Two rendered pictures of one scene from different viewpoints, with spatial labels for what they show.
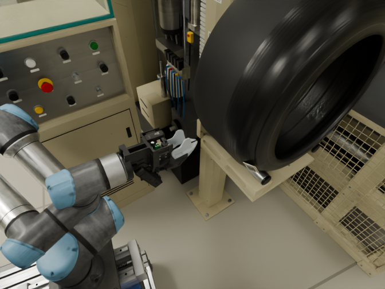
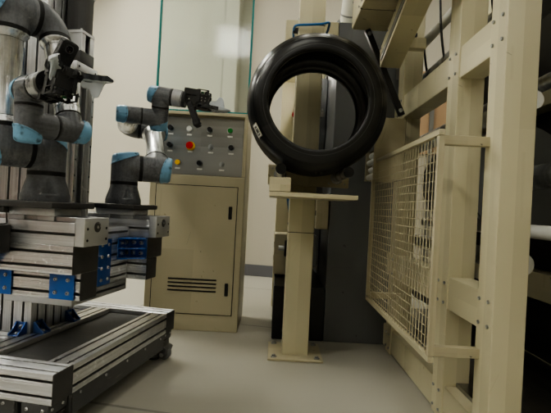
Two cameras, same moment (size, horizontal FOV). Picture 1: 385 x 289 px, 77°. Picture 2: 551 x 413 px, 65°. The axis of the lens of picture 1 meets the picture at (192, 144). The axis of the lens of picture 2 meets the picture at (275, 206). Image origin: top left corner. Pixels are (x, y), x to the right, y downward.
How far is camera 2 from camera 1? 185 cm
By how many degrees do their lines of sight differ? 57
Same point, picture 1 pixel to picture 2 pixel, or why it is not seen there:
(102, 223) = (157, 158)
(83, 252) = (137, 160)
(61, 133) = (179, 183)
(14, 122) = not seen: hidden behind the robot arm
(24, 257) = (121, 107)
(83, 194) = (159, 91)
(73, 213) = (149, 111)
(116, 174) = (176, 92)
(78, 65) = (215, 140)
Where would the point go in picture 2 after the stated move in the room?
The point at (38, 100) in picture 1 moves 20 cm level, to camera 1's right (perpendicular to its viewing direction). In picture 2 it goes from (180, 155) to (206, 154)
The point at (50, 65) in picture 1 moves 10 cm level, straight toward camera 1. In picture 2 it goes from (199, 134) to (196, 132)
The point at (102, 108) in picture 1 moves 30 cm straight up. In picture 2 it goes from (216, 176) to (220, 124)
